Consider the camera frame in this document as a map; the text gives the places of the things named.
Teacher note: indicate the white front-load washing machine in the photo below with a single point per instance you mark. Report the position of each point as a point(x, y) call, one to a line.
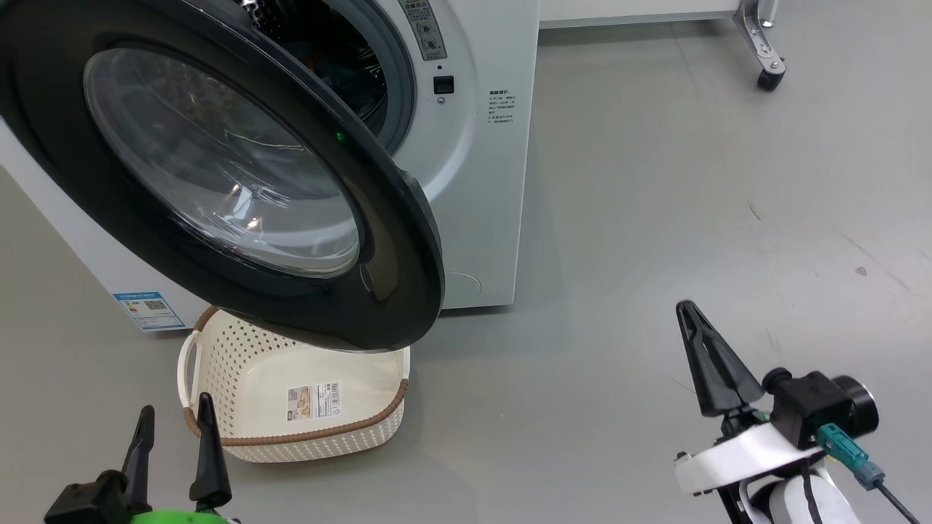
point(488, 218)

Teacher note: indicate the round filter cover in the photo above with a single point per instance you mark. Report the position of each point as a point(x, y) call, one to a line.
point(466, 285)

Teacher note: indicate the white furniture panel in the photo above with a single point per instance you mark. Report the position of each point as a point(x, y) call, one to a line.
point(633, 11)

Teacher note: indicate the black washer door latch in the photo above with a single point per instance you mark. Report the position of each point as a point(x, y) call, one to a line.
point(443, 84)

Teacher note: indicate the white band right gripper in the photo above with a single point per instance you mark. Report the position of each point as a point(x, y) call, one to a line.
point(743, 458)

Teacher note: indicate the perforated steel washer drum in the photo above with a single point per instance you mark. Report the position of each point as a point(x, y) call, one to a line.
point(357, 44)

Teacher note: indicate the metal leg with black caster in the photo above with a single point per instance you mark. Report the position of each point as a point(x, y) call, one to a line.
point(761, 44)

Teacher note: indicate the grey warning sticker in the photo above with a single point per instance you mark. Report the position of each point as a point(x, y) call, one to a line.
point(426, 33)

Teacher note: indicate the printed text label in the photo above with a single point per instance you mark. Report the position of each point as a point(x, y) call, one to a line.
point(502, 107)

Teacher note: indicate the basket product label sticker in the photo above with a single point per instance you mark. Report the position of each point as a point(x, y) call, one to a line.
point(314, 401)

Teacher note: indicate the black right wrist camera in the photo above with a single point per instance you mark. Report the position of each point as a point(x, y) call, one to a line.
point(815, 404)

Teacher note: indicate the blue energy label sticker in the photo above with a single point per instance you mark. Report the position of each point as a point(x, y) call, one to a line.
point(149, 311)

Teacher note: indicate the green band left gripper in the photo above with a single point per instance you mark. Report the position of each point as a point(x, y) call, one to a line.
point(182, 518)

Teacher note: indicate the blue bear garment white collar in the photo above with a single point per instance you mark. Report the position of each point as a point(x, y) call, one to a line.
point(346, 76)

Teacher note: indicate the white perforated basket brown rim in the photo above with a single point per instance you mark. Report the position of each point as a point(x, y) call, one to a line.
point(240, 364)

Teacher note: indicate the black round glass washer door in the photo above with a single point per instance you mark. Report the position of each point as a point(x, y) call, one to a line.
point(393, 255)

